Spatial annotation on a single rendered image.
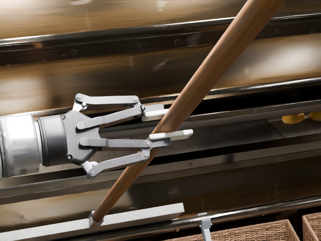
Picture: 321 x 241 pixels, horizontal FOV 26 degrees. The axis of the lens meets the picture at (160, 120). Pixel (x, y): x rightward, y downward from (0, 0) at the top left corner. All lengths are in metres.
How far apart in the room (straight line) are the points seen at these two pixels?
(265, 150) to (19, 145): 1.81
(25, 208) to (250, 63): 0.97
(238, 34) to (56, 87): 1.65
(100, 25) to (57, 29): 0.14
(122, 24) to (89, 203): 0.71
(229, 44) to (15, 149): 0.38
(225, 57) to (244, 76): 1.74
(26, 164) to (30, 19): 1.28
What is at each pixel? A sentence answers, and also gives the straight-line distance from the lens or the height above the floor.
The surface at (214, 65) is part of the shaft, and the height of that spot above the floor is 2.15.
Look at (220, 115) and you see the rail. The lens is 2.40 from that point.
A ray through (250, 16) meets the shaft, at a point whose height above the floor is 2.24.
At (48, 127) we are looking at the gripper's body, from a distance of 1.03.
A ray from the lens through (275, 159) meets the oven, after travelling 2.77.
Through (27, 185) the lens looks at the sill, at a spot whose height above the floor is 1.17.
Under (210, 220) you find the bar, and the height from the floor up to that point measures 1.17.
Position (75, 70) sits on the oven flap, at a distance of 2.37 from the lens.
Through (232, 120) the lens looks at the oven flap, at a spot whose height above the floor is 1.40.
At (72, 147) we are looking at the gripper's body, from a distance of 1.05.
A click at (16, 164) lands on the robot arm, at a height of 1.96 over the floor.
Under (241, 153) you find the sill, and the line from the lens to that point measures 2.69.
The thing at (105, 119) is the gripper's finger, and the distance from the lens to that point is 1.07.
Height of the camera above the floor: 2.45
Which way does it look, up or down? 26 degrees down
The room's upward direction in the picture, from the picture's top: straight up
